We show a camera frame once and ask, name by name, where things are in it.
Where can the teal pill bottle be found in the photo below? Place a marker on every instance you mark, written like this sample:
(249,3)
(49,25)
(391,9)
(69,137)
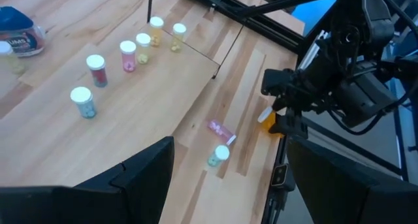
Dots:
(222,152)

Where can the pale yellow pill bottle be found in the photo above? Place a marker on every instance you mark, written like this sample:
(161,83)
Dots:
(143,52)
(6,47)

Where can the table-level camera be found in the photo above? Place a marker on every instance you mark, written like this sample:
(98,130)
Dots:
(279,175)

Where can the black aluminium table frame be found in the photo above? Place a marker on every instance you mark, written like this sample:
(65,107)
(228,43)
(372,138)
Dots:
(271,31)

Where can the blue pill bottle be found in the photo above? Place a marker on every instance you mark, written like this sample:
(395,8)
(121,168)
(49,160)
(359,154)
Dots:
(85,108)

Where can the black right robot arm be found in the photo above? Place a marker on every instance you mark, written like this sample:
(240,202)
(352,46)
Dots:
(356,15)

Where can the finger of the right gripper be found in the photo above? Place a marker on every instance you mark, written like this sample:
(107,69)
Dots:
(290,126)

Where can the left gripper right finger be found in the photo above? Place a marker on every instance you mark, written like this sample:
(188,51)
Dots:
(343,201)

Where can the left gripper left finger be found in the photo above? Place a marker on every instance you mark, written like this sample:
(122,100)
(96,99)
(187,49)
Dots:
(140,191)

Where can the pale green pill bottle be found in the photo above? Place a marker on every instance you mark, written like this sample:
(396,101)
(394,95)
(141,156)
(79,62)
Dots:
(178,39)

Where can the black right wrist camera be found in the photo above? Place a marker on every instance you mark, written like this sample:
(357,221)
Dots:
(362,96)

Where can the pink pill bottle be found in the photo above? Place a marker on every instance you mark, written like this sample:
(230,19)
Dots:
(219,129)
(128,60)

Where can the red pill bottle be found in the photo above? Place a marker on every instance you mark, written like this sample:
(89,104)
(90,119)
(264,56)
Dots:
(99,75)

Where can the large orange pill bottle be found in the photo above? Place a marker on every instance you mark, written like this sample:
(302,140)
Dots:
(268,122)

